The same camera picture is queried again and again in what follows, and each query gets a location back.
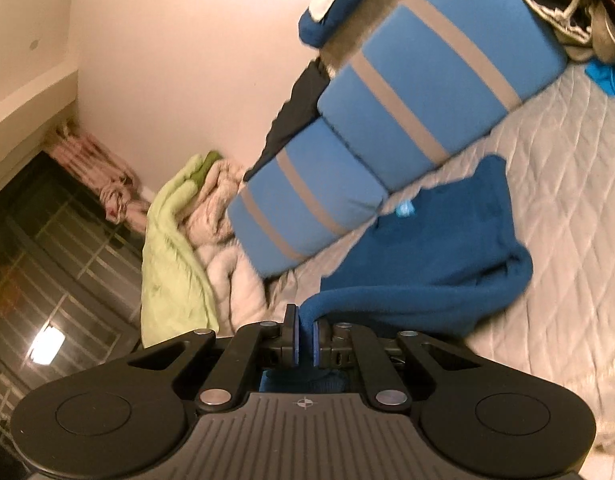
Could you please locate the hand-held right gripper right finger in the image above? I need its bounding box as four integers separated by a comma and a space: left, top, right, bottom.
311, 317, 493, 413

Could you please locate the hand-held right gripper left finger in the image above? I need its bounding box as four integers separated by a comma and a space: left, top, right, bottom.
128, 304, 302, 416

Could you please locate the dark blue sweater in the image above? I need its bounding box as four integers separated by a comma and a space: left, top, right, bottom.
260, 155, 534, 396

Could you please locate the beige comforter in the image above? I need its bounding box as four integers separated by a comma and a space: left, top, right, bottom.
185, 160, 268, 338

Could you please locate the light green blanket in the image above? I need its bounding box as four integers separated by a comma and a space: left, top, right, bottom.
140, 152, 223, 348

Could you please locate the window with metal grille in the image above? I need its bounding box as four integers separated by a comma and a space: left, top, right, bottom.
0, 152, 148, 441

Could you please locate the dark navy cloth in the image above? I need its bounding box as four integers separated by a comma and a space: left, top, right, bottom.
245, 57, 333, 181

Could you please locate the pink patterned curtain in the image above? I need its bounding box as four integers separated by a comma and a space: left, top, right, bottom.
45, 125, 153, 233

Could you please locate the blue striped pillow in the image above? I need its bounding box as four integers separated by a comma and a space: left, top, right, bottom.
228, 0, 568, 278

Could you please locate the grey quilted bedspread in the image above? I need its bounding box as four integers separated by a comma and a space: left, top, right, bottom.
268, 57, 615, 456

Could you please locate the dark blue pillow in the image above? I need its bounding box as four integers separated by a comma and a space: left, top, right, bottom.
298, 0, 408, 48

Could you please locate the bright blue cloth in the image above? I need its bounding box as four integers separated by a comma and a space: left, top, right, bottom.
585, 55, 615, 98

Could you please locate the striped woven bag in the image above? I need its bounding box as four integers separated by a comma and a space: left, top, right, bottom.
510, 0, 593, 46

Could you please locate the beige plush toy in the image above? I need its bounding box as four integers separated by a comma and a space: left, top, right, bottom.
590, 0, 615, 63

